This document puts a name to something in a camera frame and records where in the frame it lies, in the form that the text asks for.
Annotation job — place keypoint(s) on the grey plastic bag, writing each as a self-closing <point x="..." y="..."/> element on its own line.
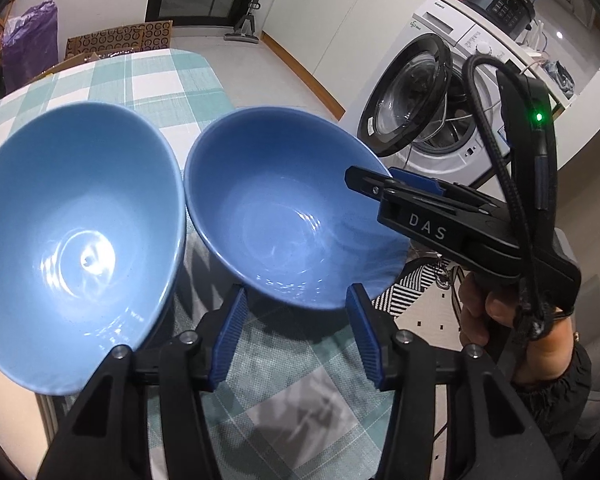
<point x="562" y="80"/>

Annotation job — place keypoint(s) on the purple plastic bag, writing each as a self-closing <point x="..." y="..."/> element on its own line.
<point x="30" y="45"/>

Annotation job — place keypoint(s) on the white base cabinet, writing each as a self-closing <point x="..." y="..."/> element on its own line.
<point x="330" y="20"/>

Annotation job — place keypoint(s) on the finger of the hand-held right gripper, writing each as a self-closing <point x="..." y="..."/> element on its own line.
<point x="420" y="180"/>
<point x="365" y="182"/>

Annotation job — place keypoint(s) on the blue bowl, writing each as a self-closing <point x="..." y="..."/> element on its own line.
<point x="280" y="220"/>
<point x="80" y="260"/>

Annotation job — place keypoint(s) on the person's right hand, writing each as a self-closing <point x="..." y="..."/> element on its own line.
<point x="480" y="310"/>

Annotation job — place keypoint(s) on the white washing machine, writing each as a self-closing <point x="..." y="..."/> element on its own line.
<point x="430" y="20"/>

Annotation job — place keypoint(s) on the patterned cardboard box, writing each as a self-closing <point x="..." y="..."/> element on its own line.
<point x="120" y="37"/>

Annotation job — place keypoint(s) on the white dotted floor mat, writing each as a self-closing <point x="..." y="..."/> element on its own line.
<point x="425" y="327"/>

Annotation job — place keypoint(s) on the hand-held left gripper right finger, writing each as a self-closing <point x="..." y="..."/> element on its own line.
<point x="365" y="340"/>

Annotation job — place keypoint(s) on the upright vacuum cleaner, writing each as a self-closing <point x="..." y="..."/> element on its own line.
<point x="245" y="22"/>

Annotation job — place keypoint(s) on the black white striped mat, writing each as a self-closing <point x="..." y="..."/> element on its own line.
<point x="410" y="285"/>

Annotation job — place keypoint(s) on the black pressure cooker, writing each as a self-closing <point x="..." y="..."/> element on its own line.
<point x="500" y="0"/>

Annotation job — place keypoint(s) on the person's right forearm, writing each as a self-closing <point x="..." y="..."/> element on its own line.
<point x="555" y="400"/>

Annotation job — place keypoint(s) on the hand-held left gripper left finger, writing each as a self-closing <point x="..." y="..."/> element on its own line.
<point x="227" y="340"/>

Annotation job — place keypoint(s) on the teal checkered tablecloth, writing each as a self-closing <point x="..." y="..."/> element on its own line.
<point x="290" y="410"/>

